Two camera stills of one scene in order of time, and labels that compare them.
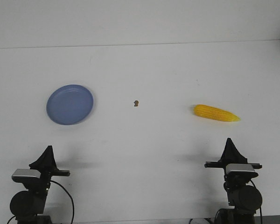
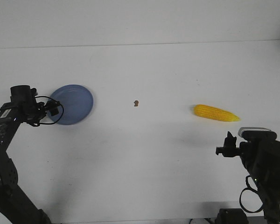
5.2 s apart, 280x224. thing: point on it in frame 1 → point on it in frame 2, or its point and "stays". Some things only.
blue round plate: (69, 104) stays
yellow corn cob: (215, 113) stays
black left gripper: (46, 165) → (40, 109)
